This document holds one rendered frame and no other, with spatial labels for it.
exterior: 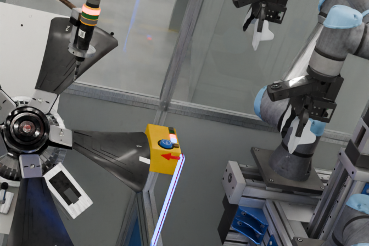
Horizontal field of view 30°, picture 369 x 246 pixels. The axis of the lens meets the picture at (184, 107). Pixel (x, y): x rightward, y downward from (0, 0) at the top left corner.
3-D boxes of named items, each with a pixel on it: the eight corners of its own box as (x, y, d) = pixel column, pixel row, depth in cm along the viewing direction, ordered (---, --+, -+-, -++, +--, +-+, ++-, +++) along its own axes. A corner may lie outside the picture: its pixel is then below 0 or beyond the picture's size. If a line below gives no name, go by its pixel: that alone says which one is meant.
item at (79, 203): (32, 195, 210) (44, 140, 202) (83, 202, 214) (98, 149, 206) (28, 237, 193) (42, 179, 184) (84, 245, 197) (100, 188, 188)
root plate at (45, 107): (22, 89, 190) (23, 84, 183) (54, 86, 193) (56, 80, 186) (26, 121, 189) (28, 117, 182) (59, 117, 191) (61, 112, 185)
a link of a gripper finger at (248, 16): (257, 34, 216) (269, 19, 208) (240, 30, 214) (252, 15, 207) (257, 26, 217) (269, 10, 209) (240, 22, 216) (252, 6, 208)
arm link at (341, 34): (369, 21, 149) (332, 9, 149) (350, 65, 154) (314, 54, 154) (365, 10, 156) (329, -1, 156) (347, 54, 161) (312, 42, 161)
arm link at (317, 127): (301, 157, 228) (316, 122, 222) (272, 136, 235) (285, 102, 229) (322, 151, 236) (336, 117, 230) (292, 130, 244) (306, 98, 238)
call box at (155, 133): (139, 148, 236) (147, 122, 232) (167, 152, 239) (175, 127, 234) (143, 174, 223) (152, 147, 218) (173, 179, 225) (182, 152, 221)
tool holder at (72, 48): (57, 43, 176) (65, 7, 172) (79, 41, 181) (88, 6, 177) (77, 59, 171) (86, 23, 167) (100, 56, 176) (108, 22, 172)
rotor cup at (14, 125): (-7, 112, 189) (-6, 104, 176) (46, 106, 193) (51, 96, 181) (0, 165, 187) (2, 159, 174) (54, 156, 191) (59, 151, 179)
